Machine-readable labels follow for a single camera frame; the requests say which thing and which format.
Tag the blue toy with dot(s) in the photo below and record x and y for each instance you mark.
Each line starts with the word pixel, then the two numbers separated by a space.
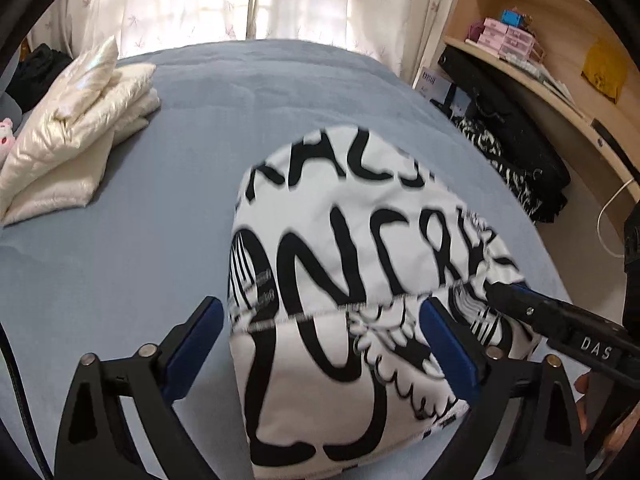
pixel 511 17

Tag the black clothing pile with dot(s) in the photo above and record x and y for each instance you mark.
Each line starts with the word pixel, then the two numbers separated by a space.
pixel 40 70

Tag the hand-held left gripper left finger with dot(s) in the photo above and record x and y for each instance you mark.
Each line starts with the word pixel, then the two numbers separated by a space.
pixel 192 345

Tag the stack of papers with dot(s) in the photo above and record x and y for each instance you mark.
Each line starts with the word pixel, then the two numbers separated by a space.
pixel 555 82

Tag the pink drawer boxes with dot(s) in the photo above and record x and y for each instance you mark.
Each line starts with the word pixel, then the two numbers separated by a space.
pixel 505 40

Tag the black bar device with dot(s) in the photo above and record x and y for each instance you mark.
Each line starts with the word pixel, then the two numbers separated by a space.
pixel 612 142

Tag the black white patterned bag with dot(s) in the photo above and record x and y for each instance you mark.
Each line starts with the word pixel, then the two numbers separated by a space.
pixel 485 142

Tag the white floral curtain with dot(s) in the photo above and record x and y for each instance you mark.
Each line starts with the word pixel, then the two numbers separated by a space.
pixel 165 5
pixel 360 5

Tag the person's right hand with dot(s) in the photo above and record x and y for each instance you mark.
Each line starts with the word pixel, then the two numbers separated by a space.
pixel 582 387

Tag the wooden shelf unit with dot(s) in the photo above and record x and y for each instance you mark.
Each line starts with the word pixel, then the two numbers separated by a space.
pixel 550 15

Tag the cream puffer jacket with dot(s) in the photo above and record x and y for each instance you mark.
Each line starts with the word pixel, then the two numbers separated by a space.
pixel 75 130

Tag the pink plush toy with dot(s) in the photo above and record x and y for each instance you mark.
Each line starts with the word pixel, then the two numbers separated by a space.
pixel 5 135

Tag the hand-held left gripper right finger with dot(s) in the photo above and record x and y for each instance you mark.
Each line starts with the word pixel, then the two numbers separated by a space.
pixel 447 355

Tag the yellow cloth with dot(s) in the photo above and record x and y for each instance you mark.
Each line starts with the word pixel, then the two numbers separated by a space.
pixel 605 70

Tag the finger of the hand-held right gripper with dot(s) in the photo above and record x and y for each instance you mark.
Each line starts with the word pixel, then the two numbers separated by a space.
pixel 530 307

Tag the black and white printed jacket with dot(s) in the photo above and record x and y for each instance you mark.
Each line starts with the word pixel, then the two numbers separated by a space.
pixel 350 220

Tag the black hanging garment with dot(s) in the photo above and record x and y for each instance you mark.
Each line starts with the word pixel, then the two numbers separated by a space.
pixel 515 135

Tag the blue bed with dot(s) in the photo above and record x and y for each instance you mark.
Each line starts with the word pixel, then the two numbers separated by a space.
pixel 250 100

